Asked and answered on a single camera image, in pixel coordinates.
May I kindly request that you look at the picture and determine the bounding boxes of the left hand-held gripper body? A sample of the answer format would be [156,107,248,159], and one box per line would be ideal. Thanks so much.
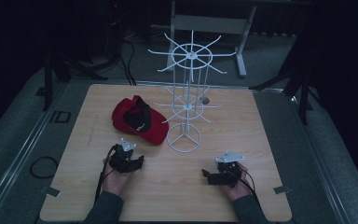
[108,137,141,175]

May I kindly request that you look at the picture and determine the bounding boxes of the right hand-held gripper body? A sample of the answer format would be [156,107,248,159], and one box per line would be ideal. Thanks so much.
[207,150,246,189]

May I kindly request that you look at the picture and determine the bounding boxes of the red baseball cap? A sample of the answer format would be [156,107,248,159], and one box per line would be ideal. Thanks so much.
[111,94,170,147]

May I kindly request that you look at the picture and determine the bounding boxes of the white wire display rack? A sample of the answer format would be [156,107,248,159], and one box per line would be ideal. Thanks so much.
[147,30,237,154]

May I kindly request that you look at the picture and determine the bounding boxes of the person's right hand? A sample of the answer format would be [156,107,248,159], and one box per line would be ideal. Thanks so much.
[219,162,254,202]

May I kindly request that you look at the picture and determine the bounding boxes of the person's left hand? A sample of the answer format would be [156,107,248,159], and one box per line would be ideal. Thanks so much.
[101,157,134,198]

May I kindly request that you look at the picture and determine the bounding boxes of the grey tape strip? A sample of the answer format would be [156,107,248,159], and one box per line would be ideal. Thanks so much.
[273,185,293,195]
[40,186,62,199]

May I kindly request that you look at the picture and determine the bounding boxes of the black tripod stand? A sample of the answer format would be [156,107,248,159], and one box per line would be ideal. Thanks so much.
[249,36,324,125]
[42,36,109,112]

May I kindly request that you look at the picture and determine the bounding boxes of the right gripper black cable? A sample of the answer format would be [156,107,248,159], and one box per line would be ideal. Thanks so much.
[229,169,262,203]

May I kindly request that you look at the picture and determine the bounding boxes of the black floor cables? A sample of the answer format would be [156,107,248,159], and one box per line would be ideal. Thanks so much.
[105,31,138,86]

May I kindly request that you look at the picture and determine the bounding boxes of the white metal desk frame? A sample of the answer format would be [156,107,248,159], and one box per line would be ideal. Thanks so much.
[166,0,311,78]

